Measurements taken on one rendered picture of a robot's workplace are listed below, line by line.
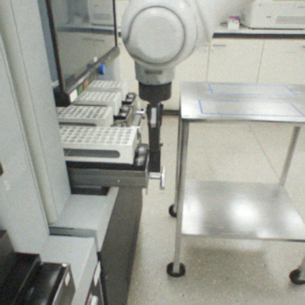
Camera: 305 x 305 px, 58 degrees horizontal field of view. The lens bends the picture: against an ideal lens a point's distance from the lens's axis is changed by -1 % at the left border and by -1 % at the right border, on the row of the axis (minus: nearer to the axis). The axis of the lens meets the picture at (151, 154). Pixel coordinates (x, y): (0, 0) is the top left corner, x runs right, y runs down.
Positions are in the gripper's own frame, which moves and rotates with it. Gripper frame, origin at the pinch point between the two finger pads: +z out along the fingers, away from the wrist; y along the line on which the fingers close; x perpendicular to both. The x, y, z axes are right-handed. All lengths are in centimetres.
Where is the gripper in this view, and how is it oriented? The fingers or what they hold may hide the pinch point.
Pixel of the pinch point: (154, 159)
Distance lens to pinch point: 71.9
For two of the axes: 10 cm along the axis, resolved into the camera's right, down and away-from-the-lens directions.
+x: 10.0, 0.3, -0.7
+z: 0.0, 8.7, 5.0
